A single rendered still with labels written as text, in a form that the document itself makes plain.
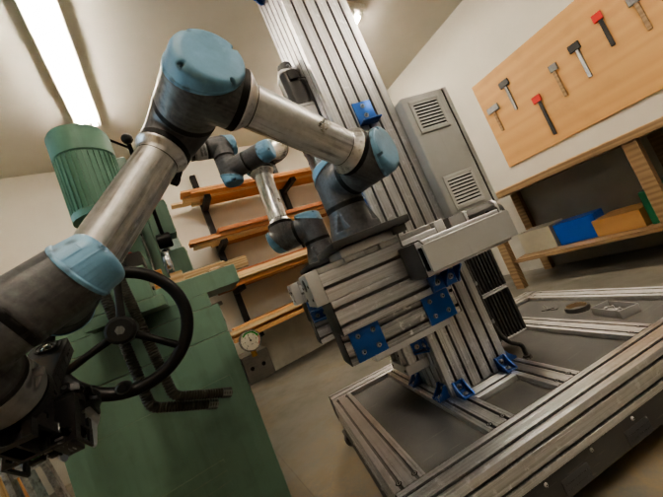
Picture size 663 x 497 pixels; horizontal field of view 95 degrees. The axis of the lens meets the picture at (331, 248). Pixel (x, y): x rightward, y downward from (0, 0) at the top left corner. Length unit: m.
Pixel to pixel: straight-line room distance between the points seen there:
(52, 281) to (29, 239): 3.45
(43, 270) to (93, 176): 0.83
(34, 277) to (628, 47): 3.33
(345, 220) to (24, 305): 0.63
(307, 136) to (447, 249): 0.41
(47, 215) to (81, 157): 2.66
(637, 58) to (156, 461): 3.45
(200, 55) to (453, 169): 0.88
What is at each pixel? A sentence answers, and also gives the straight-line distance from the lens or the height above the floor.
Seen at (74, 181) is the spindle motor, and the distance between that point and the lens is 1.24.
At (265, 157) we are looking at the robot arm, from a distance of 1.14.
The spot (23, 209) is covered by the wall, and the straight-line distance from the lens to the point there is 3.97.
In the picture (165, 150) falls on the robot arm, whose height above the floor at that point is 1.07.
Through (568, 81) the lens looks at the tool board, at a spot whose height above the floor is 1.45.
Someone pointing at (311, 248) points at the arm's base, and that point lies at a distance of 1.31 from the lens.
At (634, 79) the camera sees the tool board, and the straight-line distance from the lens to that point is 3.27.
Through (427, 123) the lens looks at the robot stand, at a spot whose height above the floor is 1.11.
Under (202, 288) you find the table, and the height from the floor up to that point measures 0.86.
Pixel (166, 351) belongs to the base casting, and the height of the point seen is 0.72.
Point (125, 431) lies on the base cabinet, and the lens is 1.04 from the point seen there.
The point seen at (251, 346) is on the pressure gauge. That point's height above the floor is 0.64.
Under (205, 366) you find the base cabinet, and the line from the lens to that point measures 1.01.
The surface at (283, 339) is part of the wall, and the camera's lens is 3.69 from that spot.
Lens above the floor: 0.75
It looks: 5 degrees up
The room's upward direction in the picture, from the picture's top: 23 degrees counter-clockwise
